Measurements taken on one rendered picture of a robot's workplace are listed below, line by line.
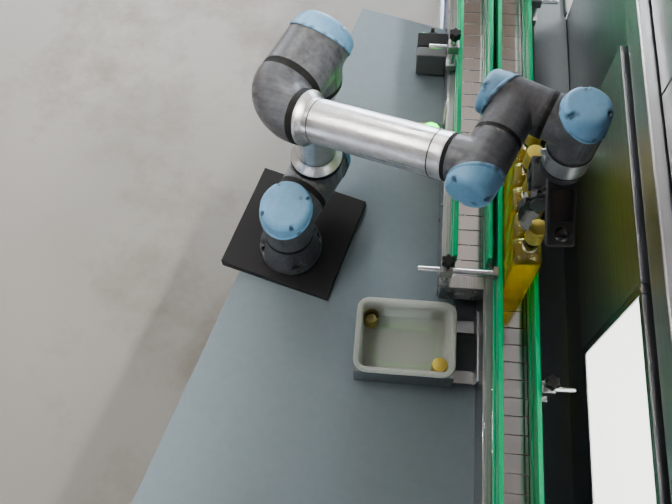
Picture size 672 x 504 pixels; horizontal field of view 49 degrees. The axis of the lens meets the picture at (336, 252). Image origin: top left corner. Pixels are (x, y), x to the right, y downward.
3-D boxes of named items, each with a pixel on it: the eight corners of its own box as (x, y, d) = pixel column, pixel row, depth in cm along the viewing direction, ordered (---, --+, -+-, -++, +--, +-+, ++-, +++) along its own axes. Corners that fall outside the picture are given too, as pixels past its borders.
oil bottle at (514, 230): (523, 276, 162) (544, 233, 143) (497, 274, 162) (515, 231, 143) (523, 253, 164) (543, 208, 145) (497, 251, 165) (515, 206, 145)
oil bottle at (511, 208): (522, 252, 164) (543, 207, 145) (497, 250, 165) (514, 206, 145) (521, 229, 167) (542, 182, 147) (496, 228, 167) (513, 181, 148)
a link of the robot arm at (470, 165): (215, 102, 121) (487, 179, 99) (249, 55, 125) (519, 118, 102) (241, 146, 131) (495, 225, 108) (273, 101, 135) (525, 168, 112)
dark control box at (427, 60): (444, 76, 202) (447, 56, 194) (415, 75, 202) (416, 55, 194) (444, 53, 205) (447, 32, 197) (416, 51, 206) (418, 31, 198)
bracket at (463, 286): (479, 303, 167) (483, 292, 160) (437, 300, 167) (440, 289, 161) (479, 288, 168) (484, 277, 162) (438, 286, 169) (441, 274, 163)
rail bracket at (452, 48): (455, 74, 186) (461, 38, 174) (426, 73, 187) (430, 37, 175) (455, 62, 188) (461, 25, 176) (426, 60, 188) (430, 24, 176)
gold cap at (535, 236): (543, 246, 137) (549, 236, 133) (524, 245, 137) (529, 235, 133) (543, 229, 139) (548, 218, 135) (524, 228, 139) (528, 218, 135)
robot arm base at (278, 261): (248, 256, 178) (243, 240, 169) (281, 208, 183) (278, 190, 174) (301, 285, 175) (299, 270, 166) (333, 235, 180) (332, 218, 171)
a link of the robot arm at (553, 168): (597, 169, 112) (543, 166, 113) (588, 184, 116) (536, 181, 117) (593, 128, 115) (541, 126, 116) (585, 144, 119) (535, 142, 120)
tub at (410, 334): (451, 388, 165) (455, 378, 157) (352, 380, 167) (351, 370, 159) (453, 315, 172) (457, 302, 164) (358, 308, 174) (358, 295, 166)
